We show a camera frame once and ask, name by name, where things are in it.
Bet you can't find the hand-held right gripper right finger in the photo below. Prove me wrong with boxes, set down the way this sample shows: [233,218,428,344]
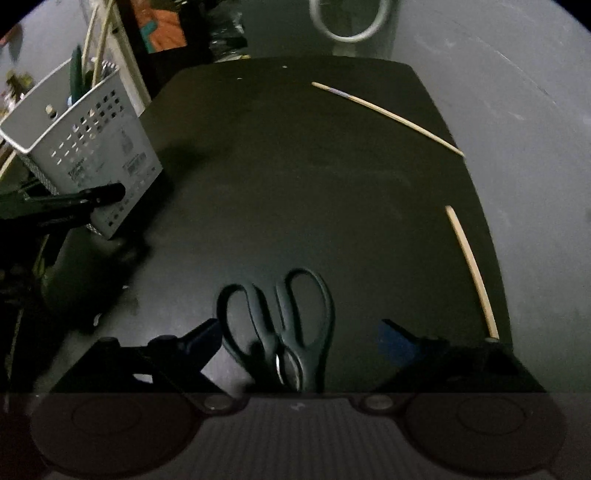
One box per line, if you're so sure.
[352,319,546,414]

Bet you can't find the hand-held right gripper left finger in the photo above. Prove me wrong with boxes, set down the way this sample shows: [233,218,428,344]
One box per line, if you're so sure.
[51,318,250,414]

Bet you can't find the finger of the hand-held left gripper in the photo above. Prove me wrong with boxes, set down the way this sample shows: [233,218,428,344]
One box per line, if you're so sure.
[0,182,126,228]

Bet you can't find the dark green scissors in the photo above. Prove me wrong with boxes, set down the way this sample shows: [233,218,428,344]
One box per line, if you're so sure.
[216,268,335,394]

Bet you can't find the white perforated utensil basket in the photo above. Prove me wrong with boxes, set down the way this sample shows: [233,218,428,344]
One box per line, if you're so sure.
[0,58,164,240]

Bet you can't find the green handle knife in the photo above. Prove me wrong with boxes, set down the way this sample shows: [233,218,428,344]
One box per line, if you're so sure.
[69,45,85,104]

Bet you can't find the dark wooden door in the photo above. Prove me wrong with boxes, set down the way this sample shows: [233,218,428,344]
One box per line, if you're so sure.
[115,0,190,54]

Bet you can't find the black plastic bag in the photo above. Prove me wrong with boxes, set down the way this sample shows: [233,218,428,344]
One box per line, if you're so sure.
[203,9,250,61]

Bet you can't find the grey cabinet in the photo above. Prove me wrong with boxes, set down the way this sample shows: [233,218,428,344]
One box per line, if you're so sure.
[245,0,398,58]

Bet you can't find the white door frame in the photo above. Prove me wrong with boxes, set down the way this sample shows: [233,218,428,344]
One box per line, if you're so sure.
[111,28,152,116]

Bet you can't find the white hose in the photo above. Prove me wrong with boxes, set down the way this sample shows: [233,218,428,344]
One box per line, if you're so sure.
[308,0,389,44]

